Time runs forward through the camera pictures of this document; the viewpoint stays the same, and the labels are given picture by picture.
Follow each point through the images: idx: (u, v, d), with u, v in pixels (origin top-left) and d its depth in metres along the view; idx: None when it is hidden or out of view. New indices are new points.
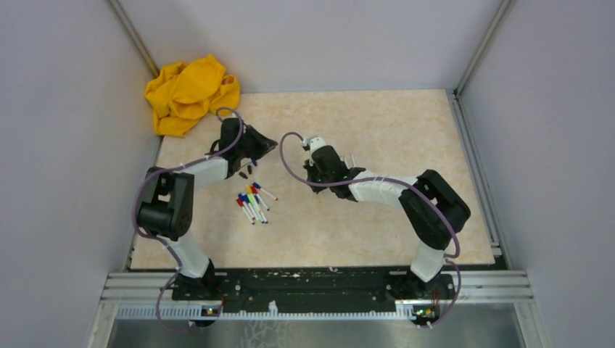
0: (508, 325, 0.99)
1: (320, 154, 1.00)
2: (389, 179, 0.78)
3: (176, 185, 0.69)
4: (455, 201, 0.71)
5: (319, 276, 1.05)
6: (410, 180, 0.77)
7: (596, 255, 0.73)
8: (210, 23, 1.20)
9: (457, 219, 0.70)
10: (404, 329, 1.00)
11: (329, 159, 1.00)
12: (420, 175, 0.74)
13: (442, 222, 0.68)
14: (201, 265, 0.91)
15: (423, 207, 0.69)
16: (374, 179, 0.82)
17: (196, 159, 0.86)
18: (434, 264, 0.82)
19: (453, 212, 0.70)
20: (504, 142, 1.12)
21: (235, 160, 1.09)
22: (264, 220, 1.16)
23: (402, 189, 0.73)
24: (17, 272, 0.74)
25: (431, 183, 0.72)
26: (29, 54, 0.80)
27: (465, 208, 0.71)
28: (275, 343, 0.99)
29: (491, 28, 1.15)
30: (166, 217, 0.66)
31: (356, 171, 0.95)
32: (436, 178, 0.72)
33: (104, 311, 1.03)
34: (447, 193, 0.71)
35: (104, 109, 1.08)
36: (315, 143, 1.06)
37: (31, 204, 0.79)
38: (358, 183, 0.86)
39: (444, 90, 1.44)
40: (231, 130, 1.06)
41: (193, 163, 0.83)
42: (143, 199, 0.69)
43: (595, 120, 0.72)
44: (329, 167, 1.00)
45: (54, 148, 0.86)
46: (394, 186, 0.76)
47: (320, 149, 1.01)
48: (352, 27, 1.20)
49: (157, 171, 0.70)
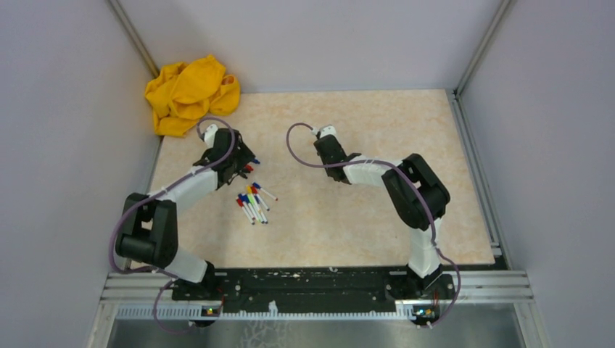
0: (507, 325, 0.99)
1: (321, 140, 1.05)
2: (377, 160, 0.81)
3: (157, 214, 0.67)
4: (435, 184, 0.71)
5: (319, 276, 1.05)
6: (396, 161, 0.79)
7: (596, 256, 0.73)
8: (209, 22, 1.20)
9: (436, 201, 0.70)
10: (403, 329, 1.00)
11: (328, 147, 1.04)
12: (405, 157, 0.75)
13: (419, 203, 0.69)
14: (199, 271, 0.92)
15: (402, 186, 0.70)
16: (365, 161, 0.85)
17: (181, 177, 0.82)
18: (424, 259, 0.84)
19: (433, 195, 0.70)
20: (504, 142, 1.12)
21: (228, 170, 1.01)
22: (264, 220, 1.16)
23: (386, 170, 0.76)
24: (17, 272, 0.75)
25: (414, 166, 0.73)
26: (29, 54, 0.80)
27: (445, 192, 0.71)
28: (276, 343, 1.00)
29: (492, 28, 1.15)
30: (148, 249, 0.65)
31: (352, 155, 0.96)
32: (420, 162, 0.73)
33: (104, 312, 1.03)
34: (428, 176, 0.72)
35: (104, 109, 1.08)
36: (325, 132, 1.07)
37: (32, 204, 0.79)
38: (352, 165, 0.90)
39: (444, 90, 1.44)
40: (226, 136, 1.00)
41: (177, 183, 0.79)
42: (124, 230, 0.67)
43: (595, 120, 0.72)
44: (326, 152, 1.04)
45: (54, 148, 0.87)
46: (381, 167, 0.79)
47: (326, 137, 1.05)
48: (351, 27, 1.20)
49: (138, 202, 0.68)
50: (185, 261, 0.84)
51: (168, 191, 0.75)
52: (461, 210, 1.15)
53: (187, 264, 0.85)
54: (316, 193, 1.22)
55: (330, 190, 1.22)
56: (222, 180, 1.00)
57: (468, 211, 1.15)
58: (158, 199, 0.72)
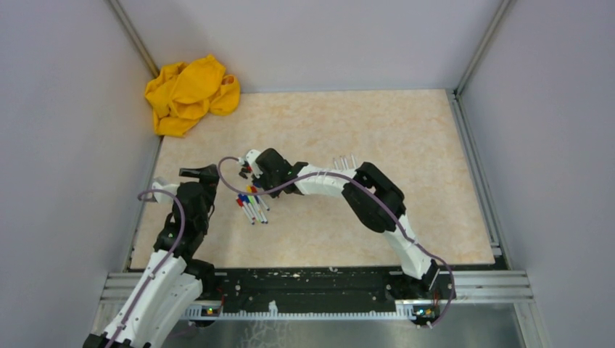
0: (508, 324, 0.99)
1: (262, 156, 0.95)
2: (331, 173, 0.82)
3: None
4: (391, 188, 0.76)
5: (319, 276, 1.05)
6: (349, 172, 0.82)
7: (596, 255, 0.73)
8: (209, 22, 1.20)
9: (394, 202, 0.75)
10: (403, 329, 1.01)
11: (273, 160, 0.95)
12: (357, 167, 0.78)
13: (381, 209, 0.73)
14: (194, 289, 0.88)
15: (362, 197, 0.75)
16: (317, 174, 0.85)
17: (138, 289, 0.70)
18: (410, 258, 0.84)
19: (390, 197, 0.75)
20: (504, 142, 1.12)
21: (195, 239, 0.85)
22: (263, 220, 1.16)
23: (344, 184, 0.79)
24: (17, 270, 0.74)
25: (368, 175, 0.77)
26: (30, 52, 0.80)
27: (399, 192, 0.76)
28: (276, 343, 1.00)
29: (492, 28, 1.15)
30: None
31: (299, 166, 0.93)
32: (373, 170, 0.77)
33: (104, 311, 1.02)
34: (382, 181, 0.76)
35: (104, 108, 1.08)
36: (250, 156, 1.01)
37: (32, 203, 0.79)
38: (303, 180, 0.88)
39: (444, 90, 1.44)
40: (186, 203, 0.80)
41: (134, 304, 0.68)
42: None
43: (595, 119, 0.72)
44: (273, 168, 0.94)
45: (55, 147, 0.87)
46: (336, 180, 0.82)
47: (262, 152, 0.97)
48: (351, 27, 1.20)
49: None
50: (175, 313, 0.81)
51: (125, 322, 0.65)
52: (460, 209, 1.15)
53: (178, 311, 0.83)
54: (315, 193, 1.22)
55: None
56: (188, 251, 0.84)
57: (469, 211, 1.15)
58: (117, 337, 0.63)
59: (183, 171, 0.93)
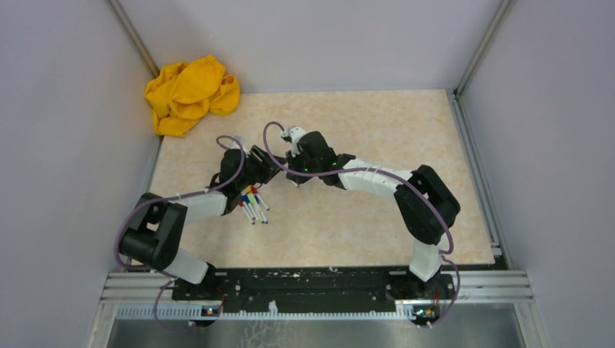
0: (508, 324, 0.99)
1: (308, 139, 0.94)
2: (382, 171, 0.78)
3: (167, 214, 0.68)
4: (447, 197, 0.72)
5: (319, 276, 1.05)
6: (403, 173, 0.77)
7: (596, 255, 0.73)
8: (209, 23, 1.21)
9: (448, 213, 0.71)
10: (403, 329, 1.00)
11: (317, 145, 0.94)
12: (414, 170, 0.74)
13: (434, 218, 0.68)
14: (201, 271, 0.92)
15: (417, 204, 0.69)
16: (367, 170, 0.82)
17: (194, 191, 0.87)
18: (429, 265, 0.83)
19: (444, 208, 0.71)
20: (504, 141, 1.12)
21: (236, 196, 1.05)
22: (264, 220, 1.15)
23: (397, 185, 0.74)
24: (16, 270, 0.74)
25: (425, 179, 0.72)
26: (29, 53, 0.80)
27: (455, 204, 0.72)
28: (275, 343, 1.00)
29: (491, 29, 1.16)
30: (147, 247, 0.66)
31: (346, 158, 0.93)
32: (431, 175, 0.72)
33: (104, 312, 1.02)
34: (440, 190, 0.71)
35: (104, 108, 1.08)
36: (295, 133, 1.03)
37: (32, 204, 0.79)
38: (348, 172, 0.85)
39: (444, 90, 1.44)
40: (231, 166, 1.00)
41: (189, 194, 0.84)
42: (130, 225, 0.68)
43: (594, 120, 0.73)
44: (318, 154, 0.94)
45: (54, 148, 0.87)
46: (387, 180, 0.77)
47: (307, 135, 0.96)
48: (352, 27, 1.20)
49: (151, 200, 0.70)
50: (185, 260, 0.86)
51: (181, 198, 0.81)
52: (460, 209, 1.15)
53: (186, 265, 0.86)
54: (315, 193, 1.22)
55: (330, 190, 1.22)
56: (228, 207, 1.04)
57: (468, 211, 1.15)
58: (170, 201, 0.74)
59: (254, 148, 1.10)
